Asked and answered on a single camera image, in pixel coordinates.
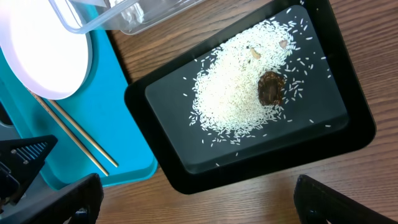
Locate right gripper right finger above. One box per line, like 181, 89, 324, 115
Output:
294, 175, 397, 224

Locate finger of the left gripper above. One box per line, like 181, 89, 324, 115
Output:
1, 135, 58, 205

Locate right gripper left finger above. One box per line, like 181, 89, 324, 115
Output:
1, 174, 104, 224

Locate large white plate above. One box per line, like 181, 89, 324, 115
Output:
1, 1, 93, 100

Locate brown food scrap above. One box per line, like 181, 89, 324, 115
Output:
257, 72, 285, 106

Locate pile of white rice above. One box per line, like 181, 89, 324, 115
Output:
182, 0, 333, 167

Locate white tissue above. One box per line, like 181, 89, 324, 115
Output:
111, 1, 144, 29

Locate grey plastic dish rack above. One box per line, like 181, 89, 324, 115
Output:
0, 102, 63, 218

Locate right wooden chopstick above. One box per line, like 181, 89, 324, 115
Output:
48, 100, 119, 167

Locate wooden chopstick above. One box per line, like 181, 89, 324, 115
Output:
48, 100, 119, 167
29, 90, 109, 176

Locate left wooden chopstick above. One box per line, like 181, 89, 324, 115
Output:
29, 90, 109, 176

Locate teal serving tray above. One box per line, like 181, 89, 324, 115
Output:
1, 30, 158, 190

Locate black tray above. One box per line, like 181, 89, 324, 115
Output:
124, 1, 376, 194

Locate clear plastic bin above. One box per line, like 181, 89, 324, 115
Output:
49, 0, 203, 35

